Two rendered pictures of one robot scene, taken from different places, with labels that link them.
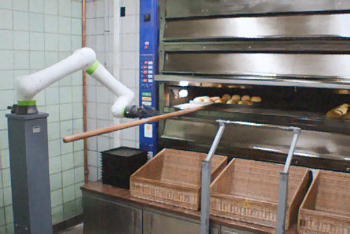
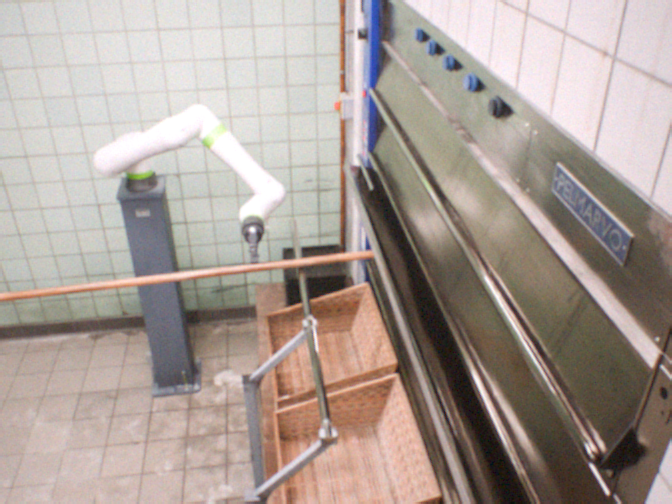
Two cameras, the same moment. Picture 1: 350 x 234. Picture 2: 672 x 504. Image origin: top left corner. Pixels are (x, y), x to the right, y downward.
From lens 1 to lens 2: 240 cm
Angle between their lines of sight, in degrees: 52
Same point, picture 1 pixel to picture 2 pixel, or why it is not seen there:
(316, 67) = (473, 318)
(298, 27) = (469, 198)
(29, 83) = (98, 161)
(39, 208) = (159, 307)
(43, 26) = (250, 15)
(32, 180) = (143, 273)
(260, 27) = (438, 153)
